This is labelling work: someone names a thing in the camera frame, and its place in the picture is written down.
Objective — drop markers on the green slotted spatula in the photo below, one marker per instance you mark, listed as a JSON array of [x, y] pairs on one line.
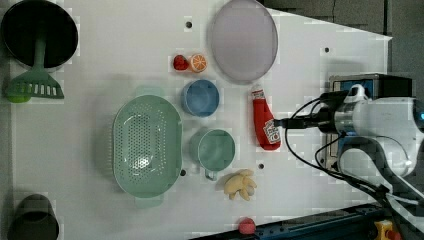
[[36, 82]]

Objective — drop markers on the orange slice toy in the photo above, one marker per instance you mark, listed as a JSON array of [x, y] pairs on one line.
[[197, 63]]

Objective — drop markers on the red strawberry toy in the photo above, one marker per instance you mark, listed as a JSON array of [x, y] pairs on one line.
[[180, 63]]

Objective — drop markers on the green mug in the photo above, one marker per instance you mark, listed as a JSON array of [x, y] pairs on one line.
[[213, 149]]

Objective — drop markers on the yellow red clamp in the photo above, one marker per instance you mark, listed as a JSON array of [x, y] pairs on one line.
[[385, 231]]

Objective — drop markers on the silver black toaster oven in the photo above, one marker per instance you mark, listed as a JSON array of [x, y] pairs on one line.
[[393, 85]]

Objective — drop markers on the black round pan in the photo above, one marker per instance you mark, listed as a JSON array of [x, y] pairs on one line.
[[29, 20]]

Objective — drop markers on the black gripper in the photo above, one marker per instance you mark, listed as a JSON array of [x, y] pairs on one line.
[[324, 119]]

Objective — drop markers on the dark grey cup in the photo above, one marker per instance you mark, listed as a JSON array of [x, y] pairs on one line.
[[34, 219]]

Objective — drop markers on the grey round plate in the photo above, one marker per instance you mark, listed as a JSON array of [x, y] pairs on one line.
[[244, 40]]

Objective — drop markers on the red ketchup bottle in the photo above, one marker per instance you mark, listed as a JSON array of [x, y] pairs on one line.
[[267, 135]]

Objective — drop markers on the green oval strainer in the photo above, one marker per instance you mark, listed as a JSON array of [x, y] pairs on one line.
[[147, 146]]

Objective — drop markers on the blue metal rail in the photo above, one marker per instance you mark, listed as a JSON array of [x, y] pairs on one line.
[[352, 223]]

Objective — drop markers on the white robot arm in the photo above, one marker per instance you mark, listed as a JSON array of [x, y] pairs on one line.
[[392, 191]]

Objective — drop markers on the red tomato toy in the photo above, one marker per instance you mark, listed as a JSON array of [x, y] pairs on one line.
[[247, 226]]

